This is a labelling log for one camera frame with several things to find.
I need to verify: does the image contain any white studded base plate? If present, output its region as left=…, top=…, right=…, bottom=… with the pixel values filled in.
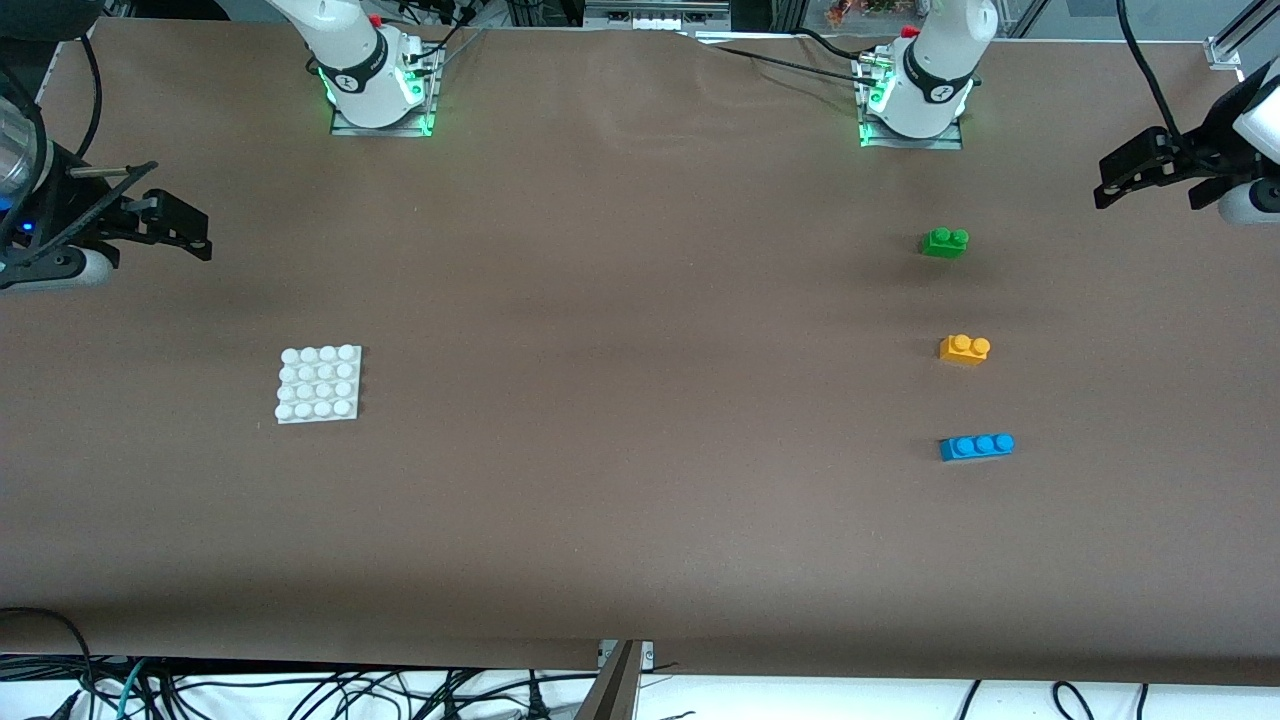
left=275, top=344, right=363, bottom=425

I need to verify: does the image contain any blue three-stud block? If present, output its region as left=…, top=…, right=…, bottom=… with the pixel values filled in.
left=938, top=432, right=1015, bottom=463

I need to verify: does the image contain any colourful toy pile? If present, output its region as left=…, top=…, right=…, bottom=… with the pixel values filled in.
left=825, top=0, right=906, bottom=28

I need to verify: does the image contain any grey power strip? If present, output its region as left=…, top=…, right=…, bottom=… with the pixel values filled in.
left=583, top=0, right=733, bottom=33

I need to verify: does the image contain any brown table cover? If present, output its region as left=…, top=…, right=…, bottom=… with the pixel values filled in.
left=0, top=17, right=1280, bottom=687

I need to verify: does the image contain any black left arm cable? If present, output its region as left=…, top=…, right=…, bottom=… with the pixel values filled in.
left=1115, top=0, right=1188, bottom=151

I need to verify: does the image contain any black frame post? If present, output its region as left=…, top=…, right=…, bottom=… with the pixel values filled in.
left=735, top=0, right=809, bottom=31
left=508, top=0, right=584, bottom=28

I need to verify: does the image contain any teal cable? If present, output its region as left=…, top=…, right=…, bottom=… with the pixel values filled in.
left=115, top=657, right=151, bottom=720

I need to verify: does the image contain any aluminium profile post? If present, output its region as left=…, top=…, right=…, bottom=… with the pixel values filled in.
left=575, top=640, right=656, bottom=720

